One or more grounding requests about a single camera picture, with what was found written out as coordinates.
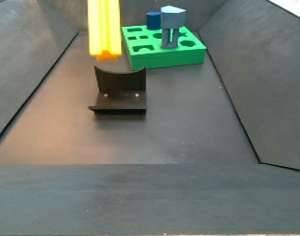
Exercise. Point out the yellow star-shaped bar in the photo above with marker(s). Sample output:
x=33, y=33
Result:
x=103, y=29

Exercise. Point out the black curved fixture stand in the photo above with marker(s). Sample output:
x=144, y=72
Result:
x=120, y=91

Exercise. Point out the dark blue cylinder peg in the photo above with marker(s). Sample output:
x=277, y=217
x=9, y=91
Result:
x=152, y=20

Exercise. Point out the green shape sorter board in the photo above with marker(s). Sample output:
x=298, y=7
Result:
x=142, y=45

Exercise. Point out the light blue rounded-triangle peg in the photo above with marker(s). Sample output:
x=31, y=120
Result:
x=171, y=21

